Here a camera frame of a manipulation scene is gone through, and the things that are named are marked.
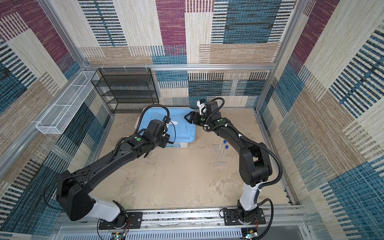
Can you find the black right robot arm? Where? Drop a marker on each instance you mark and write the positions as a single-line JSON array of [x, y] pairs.
[[259, 167]]

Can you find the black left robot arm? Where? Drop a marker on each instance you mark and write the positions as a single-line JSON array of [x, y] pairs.
[[73, 189]]

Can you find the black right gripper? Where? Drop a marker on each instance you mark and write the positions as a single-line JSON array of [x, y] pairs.
[[195, 119]]

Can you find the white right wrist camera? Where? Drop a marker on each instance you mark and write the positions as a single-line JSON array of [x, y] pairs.
[[202, 106]]

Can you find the blue plastic bin lid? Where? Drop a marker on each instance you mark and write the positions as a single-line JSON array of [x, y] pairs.
[[168, 126]]

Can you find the blue capped test tube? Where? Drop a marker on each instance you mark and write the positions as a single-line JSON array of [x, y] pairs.
[[224, 153], [222, 145]]

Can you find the white wire mesh basket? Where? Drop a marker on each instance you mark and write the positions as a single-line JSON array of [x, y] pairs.
[[59, 116]]

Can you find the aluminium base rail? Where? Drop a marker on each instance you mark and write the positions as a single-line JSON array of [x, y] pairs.
[[281, 223]]

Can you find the black wire shelf rack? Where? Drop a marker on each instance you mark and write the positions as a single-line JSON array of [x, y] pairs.
[[128, 90]]

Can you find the white plastic storage bin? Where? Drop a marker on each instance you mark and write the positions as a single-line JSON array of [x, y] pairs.
[[180, 144]]

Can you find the clear plastic tube rack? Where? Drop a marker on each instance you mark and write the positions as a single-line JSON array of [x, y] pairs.
[[216, 155]]

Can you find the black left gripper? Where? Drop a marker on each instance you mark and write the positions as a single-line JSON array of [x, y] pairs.
[[165, 139]]

